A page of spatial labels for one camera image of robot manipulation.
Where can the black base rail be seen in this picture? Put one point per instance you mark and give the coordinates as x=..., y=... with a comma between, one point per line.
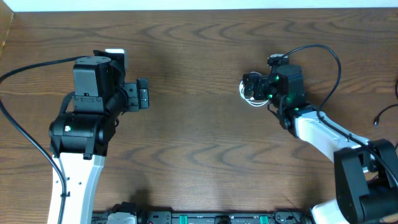
x=280, y=216

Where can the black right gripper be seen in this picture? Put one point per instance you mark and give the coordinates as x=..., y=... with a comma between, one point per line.
x=249, y=86

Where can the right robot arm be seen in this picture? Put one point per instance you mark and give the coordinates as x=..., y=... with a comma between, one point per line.
x=365, y=171

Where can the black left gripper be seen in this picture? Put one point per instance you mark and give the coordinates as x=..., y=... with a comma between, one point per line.
x=137, y=95

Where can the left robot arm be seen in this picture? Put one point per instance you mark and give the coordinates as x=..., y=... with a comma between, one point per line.
x=87, y=121

